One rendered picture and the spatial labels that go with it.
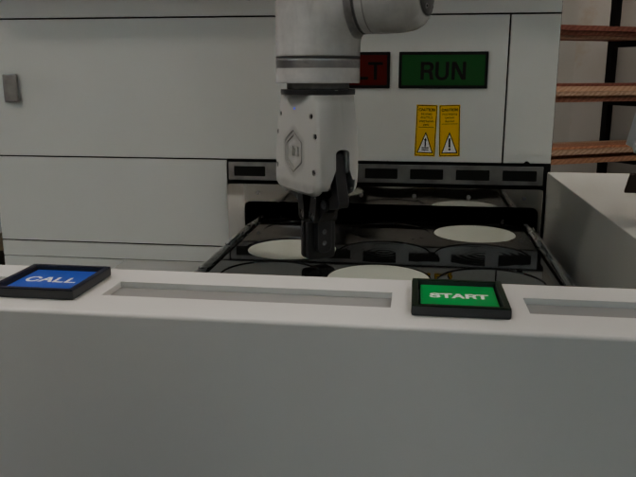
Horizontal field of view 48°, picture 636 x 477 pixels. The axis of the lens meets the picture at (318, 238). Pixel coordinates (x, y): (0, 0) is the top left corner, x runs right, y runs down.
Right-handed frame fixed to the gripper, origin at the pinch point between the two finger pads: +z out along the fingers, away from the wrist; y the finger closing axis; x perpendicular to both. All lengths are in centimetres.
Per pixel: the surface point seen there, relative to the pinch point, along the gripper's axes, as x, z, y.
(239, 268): -8.2, 2.6, -1.9
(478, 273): 12.3, 2.6, 11.2
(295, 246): 0.9, 2.5, -7.1
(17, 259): -25, 11, -52
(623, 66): 545, -24, -404
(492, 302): -6.8, -3.9, 34.2
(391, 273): 4.3, 2.6, 7.5
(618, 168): 548, 73, -400
